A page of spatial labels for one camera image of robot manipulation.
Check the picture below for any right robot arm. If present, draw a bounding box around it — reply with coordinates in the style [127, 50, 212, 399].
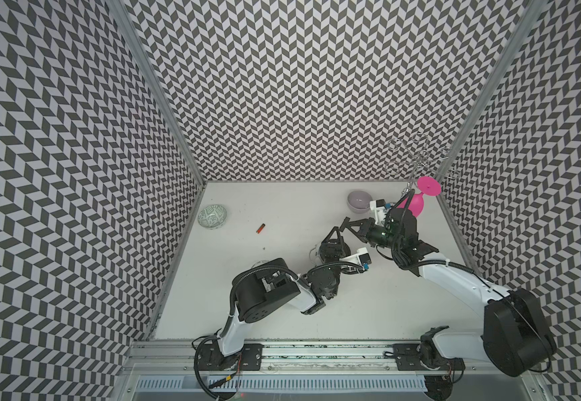
[341, 190, 557, 377]

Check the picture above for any white alarm clock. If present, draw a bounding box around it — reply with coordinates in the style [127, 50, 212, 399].
[309, 239, 352, 266]

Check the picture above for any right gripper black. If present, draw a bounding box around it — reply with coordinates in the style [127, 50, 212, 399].
[345, 216, 402, 250]

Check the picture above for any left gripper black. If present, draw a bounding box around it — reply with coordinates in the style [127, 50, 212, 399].
[320, 227, 349, 298]

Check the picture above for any lilac small bowl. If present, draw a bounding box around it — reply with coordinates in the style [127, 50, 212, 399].
[347, 190, 372, 214]

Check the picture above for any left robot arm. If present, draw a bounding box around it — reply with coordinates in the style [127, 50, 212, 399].
[192, 227, 372, 371]

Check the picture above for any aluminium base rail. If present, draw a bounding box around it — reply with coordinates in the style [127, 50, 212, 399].
[119, 340, 503, 376]

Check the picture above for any green patterned glass dish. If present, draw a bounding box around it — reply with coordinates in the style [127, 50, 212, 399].
[197, 204, 228, 230]

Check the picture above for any pink plastic wine glass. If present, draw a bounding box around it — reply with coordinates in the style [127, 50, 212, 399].
[409, 176, 442, 217]

